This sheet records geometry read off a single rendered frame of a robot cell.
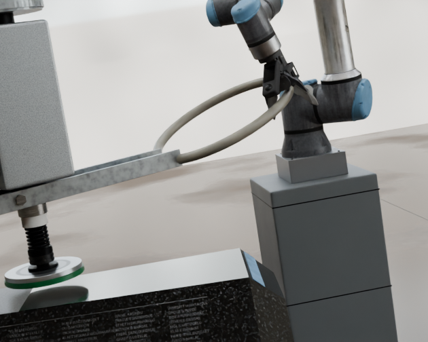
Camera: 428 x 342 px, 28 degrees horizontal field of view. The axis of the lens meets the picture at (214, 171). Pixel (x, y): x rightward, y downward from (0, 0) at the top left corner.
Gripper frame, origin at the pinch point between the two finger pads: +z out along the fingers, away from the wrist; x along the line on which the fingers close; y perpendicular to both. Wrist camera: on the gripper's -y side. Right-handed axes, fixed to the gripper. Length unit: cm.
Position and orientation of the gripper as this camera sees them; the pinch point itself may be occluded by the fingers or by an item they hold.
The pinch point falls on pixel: (295, 114)
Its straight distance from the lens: 257.5
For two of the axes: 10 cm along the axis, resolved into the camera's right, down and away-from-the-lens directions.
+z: 4.6, 8.2, 3.3
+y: 3.4, -5.1, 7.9
